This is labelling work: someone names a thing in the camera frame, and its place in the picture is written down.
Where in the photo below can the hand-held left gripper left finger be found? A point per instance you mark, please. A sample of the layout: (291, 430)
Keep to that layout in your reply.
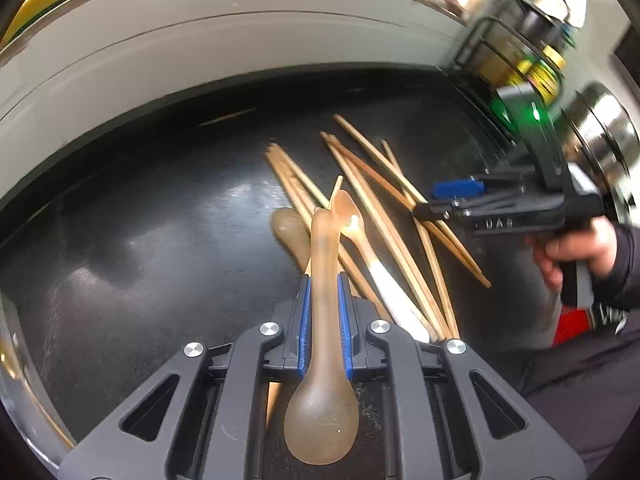
(305, 325)

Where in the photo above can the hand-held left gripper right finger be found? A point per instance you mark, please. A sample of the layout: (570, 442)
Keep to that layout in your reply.
(344, 325)

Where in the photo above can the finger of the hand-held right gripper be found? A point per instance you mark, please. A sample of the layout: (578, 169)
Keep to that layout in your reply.
(440, 210)
(457, 189)

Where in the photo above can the translucent tan plastic spoon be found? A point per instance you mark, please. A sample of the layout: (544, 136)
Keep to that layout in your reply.
(290, 232)
(320, 410)
(345, 207)

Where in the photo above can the pile of wooden chopsticks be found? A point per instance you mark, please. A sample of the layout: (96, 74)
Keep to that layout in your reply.
(289, 180)

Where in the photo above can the person's right forearm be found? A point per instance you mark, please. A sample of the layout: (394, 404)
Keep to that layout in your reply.
(627, 260)

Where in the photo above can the person's right hand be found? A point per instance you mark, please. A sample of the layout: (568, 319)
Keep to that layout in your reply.
(600, 247)

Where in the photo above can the stainless steel pot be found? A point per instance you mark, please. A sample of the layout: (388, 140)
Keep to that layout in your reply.
(605, 125)

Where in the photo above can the yellow green jar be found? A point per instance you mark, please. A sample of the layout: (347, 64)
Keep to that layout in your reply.
(541, 69)

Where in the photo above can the person's dark clothing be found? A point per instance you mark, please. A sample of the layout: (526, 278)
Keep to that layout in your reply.
(575, 390)

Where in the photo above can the yellow sponge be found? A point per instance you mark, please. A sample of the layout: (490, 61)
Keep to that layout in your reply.
(45, 5)

